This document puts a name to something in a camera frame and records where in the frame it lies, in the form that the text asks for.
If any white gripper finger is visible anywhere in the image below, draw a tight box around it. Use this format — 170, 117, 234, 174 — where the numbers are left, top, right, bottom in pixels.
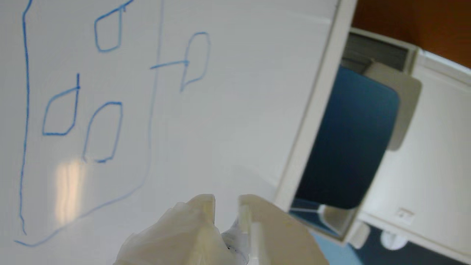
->
237, 194, 330, 265
113, 194, 240, 265

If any whiteboard marker pen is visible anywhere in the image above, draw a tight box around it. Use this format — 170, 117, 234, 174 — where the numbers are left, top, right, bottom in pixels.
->
221, 217, 251, 265

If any large white whiteboard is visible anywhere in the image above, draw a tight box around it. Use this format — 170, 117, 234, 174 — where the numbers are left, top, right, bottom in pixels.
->
0, 0, 341, 265

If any large blue chair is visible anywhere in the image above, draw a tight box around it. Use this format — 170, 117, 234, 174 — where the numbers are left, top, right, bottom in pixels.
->
290, 66, 401, 236

